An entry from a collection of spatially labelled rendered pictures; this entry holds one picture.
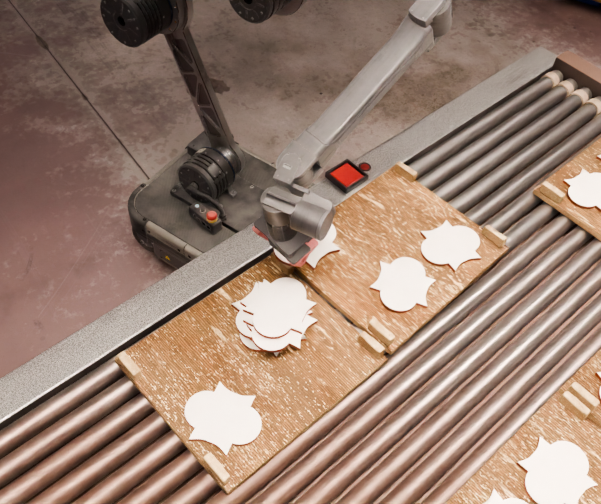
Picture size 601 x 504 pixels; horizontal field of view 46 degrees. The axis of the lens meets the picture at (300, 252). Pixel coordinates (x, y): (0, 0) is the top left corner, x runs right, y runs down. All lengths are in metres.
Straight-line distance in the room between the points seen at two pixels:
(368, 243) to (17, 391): 0.79
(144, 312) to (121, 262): 1.26
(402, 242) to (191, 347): 0.53
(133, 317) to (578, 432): 0.90
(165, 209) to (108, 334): 1.16
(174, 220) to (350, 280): 1.14
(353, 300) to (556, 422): 0.46
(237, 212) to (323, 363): 1.22
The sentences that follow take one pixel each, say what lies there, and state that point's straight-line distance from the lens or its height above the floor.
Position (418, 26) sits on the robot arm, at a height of 1.44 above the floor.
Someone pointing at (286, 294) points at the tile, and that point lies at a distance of 1.43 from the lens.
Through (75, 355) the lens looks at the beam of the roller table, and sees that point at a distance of 1.48.
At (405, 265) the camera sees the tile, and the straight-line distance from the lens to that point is 1.57.
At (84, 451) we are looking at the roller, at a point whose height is 0.91.
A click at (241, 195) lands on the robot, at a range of 2.60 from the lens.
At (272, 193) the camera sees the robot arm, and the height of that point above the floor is 1.25.
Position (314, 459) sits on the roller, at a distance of 1.35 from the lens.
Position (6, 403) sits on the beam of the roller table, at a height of 0.91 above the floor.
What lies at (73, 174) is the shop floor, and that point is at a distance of 3.11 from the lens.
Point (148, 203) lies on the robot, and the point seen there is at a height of 0.24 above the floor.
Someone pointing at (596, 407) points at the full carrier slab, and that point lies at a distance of 1.52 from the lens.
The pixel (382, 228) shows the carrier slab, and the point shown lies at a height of 0.94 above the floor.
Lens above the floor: 2.16
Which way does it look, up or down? 51 degrees down
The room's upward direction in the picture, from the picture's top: 6 degrees clockwise
